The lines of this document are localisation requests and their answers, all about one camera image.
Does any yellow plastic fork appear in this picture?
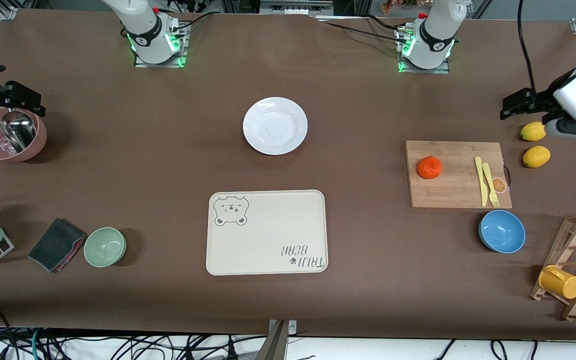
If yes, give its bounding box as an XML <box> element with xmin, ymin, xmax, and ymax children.
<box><xmin>482</xmin><ymin>162</ymin><xmax>501</xmax><ymax>208</ymax></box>

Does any white round plate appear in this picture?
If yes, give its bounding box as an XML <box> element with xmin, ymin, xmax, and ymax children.
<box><xmin>242</xmin><ymin>97</ymin><xmax>309</xmax><ymax>156</ymax></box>

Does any yellow plastic cup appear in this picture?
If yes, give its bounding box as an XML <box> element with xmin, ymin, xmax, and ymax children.
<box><xmin>538</xmin><ymin>265</ymin><xmax>576</xmax><ymax>300</ymax></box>

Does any cream tray with bear print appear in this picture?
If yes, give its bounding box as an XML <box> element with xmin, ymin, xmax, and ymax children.
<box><xmin>206</xmin><ymin>189</ymin><xmax>329</xmax><ymax>276</ymax></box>

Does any yellow lemon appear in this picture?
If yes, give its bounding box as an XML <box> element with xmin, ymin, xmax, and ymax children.
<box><xmin>520</xmin><ymin>121</ymin><xmax>548</xmax><ymax>142</ymax></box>
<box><xmin>522</xmin><ymin>145</ymin><xmax>552</xmax><ymax>169</ymax></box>

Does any dark grey folded cloth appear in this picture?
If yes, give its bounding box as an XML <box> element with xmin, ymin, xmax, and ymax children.
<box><xmin>28</xmin><ymin>217</ymin><xmax>88</xmax><ymax>274</ymax></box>

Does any pale green bowl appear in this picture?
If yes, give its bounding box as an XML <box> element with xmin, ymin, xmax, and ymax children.
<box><xmin>83</xmin><ymin>227</ymin><xmax>127</xmax><ymax>268</ymax></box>

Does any black table cable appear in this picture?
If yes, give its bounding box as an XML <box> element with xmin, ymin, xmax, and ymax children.
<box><xmin>318</xmin><ymin>19</ymin><xmax>404</xmax><ymax>43</ymax></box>
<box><xmin>168</xmin><ymin>11</ymin><xmax>215</xmax><ymax>32</ymax></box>

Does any yellow plastic knife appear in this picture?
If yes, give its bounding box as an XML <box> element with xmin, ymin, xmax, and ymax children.
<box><xmin>474</xmin><ymin>157</ymin><xmax>489</xmax><ymax>207</ymax></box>

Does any aluminium mount bracket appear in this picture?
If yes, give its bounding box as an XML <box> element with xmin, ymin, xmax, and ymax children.
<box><xmin>254</xmin><ymin>319</ymin><xmax>298</xmax><ymax>360</ymax></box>

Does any metal scoop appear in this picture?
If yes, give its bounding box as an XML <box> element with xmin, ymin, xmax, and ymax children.
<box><xmin>0</xmin><ymin>111</ymin><xmax>37</xmax><ymax>153</ymax></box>

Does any pink bowl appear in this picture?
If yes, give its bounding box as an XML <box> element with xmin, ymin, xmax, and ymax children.
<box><xmin>0</xmin><ymin>106</ymin><xmax>48</xmax><ymax>163</ymax></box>

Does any bamboo cutting board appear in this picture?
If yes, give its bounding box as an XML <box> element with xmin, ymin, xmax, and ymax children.
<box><xmin>405</xmin><ymin>140</ymin><xmax>513</xmax><ymax>209</ymax></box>

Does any orange mandarin fruit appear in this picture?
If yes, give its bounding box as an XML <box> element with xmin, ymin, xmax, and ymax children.
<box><xmin>416</xmin><ymin>156</ymin><xmax>443</xmax><ymax>180</ymax></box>

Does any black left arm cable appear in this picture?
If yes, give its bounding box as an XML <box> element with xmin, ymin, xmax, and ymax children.
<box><xmin>517</xmin><ymin>0</ymin><xmax>539</xmax><ymax>95</ymax></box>

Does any blue bowl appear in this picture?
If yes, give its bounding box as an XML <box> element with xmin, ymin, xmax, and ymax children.
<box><xmin>478</xmin><ymin>209</ymin><xmax>527</xmax><ymax>254</ymax></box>

